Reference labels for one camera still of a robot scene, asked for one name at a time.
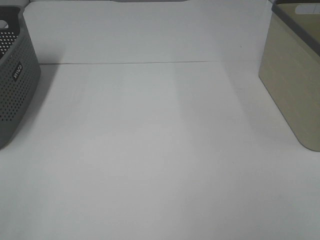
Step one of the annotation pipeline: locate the beige basket with grey rim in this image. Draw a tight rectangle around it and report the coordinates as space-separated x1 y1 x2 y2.
258 0 320 152

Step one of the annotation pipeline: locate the grey perforated plastic basket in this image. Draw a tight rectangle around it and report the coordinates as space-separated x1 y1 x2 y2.
0 5 41 148

